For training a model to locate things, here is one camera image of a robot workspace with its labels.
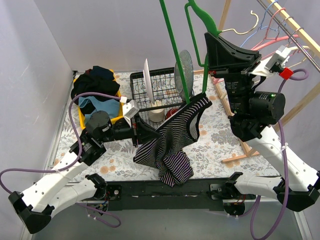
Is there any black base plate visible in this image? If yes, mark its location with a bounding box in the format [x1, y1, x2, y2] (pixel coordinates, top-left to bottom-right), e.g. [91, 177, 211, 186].
[107, 177, 242, 211]

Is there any white plate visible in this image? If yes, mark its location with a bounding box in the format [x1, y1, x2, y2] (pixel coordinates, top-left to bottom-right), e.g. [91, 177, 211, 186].
[142, 58, 155, 104]

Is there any floral table mat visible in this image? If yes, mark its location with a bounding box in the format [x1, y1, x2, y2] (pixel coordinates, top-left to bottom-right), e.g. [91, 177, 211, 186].
[53, 69, 281, 181]

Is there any black tank top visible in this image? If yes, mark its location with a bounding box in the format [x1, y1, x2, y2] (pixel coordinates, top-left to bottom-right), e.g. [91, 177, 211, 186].
[70, 65, 120, 99]

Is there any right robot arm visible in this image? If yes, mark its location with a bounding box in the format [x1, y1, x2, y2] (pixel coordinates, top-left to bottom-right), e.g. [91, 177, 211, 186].
[204, 32, 320, 212]

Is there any aluminium frame rail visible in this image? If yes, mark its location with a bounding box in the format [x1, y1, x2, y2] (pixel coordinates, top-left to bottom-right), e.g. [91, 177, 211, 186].
[18, 156, 315, 240]

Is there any green hanger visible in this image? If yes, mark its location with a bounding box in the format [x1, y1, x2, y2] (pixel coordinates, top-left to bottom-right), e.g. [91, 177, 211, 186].
[159, 0, 260, 105]

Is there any yellow plastic tray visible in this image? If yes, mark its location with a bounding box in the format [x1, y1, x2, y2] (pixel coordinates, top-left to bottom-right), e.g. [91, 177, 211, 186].
[73, 72, 125, 130]

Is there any grey patterned plate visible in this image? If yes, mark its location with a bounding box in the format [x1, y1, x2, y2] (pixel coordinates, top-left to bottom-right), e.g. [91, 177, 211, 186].
[174, 49, 194, 101]

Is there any striped tank top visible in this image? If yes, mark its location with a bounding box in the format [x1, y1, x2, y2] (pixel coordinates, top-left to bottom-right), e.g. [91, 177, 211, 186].
[133, 93, 212, 187]

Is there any white ceramic cup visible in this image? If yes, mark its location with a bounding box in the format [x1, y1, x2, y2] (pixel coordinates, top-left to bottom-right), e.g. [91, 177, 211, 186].
[148, 100, 165, 123]

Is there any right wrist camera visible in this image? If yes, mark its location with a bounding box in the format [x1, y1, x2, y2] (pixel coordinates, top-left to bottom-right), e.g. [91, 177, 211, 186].
[249, 45, 294, 80]

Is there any red bowl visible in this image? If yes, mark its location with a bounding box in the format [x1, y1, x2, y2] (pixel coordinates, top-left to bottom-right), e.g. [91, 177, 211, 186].
[165, 107, 179, 120]

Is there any thick pink hanger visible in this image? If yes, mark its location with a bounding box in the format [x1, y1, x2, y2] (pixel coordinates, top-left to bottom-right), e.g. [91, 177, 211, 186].
[212, 19, 301, 86]

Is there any teal tank top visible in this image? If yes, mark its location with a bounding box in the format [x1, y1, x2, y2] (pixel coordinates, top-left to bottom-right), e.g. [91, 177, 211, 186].
[78, 96, 121, 124]

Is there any black wire dish rack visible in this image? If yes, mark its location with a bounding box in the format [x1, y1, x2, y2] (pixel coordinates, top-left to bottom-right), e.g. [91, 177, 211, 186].
[129, 67, 183, 129]

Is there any wooden clothes rack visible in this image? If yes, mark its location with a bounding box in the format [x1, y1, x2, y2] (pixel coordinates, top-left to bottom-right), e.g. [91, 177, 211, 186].
[212, 0, 320, 164]

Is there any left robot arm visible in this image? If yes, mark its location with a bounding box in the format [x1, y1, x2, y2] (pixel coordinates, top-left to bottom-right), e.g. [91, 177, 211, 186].
[8, 111, 161, 234]

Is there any blue wire hanger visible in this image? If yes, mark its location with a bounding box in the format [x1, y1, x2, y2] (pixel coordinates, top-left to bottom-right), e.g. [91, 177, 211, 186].
[240, 0, 280, 50]

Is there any thin pink wire hanger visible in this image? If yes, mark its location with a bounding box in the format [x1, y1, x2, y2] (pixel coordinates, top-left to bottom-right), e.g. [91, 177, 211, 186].
[264, 7, 287, 42]

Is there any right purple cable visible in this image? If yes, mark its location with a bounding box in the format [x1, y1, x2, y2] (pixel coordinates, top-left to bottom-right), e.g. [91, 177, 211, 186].
[249, 68, 310, 240]

